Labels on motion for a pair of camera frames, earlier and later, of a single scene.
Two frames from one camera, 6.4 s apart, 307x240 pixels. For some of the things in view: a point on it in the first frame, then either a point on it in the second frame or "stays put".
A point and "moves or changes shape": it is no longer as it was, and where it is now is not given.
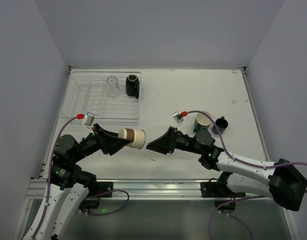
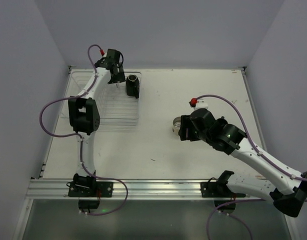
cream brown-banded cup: (136, 136) moves or changes shape
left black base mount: (103, 189) stays put
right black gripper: (172, 140) -> (185, 128)
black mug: (132, 86) stays put
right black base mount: (219, 191) stays put
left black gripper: (100, 139) -> (117, 76)
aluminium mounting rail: (186, 189) stays put
